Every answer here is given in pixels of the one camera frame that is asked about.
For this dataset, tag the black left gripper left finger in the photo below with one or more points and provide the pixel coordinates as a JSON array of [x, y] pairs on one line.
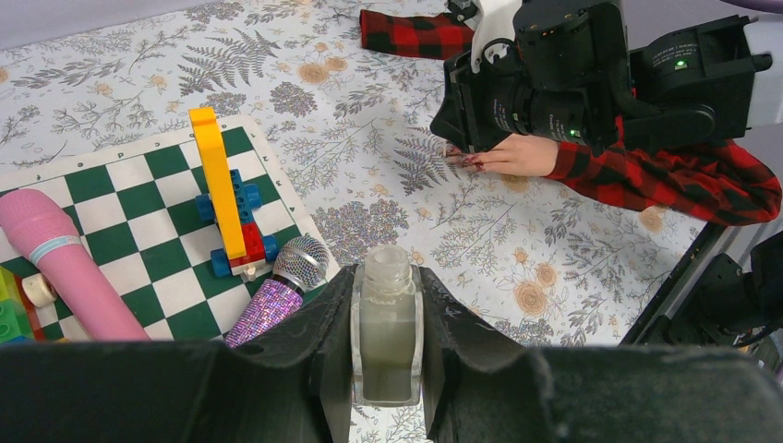
[[300, 390]]

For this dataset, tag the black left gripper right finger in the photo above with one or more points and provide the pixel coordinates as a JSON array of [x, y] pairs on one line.
[[479, 385]]

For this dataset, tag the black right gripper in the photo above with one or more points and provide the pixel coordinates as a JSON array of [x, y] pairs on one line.
[[550, 88]]

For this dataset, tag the clear nail polish bottle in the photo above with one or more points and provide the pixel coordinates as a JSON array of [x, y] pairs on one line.
[[387, 329]]

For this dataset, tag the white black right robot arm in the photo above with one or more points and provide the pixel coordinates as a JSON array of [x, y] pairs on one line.
[[711, 81]]

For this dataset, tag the mannequin hand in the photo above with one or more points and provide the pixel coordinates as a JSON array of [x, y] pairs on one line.
[[517, 155]]

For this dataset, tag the purple nail polish bottle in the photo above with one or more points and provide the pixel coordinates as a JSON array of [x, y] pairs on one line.
[[301, 266]]

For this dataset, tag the floral patterned table mat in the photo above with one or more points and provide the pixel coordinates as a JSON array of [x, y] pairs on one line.
[[350, 129]]

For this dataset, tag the blue red toy bricks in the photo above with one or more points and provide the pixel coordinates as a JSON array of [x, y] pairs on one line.
[[262, 249]]

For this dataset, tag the green white checkered board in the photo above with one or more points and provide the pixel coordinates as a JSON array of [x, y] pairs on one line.
[[134, 207]]

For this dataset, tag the red black plaid sleeve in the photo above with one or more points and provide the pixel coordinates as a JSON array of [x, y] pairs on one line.
[[716, 181]]

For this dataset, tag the yellow toy block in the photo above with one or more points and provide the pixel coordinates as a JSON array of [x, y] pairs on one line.
[[208, 136]]

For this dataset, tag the stacked colourful toy bricks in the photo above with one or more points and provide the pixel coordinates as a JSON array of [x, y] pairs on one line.
[[19, 320]]

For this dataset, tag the pink cylindrical toy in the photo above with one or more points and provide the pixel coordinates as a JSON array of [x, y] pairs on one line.
[[38, 229]]

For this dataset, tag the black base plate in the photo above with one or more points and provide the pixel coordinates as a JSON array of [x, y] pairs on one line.
[[671, 294]]

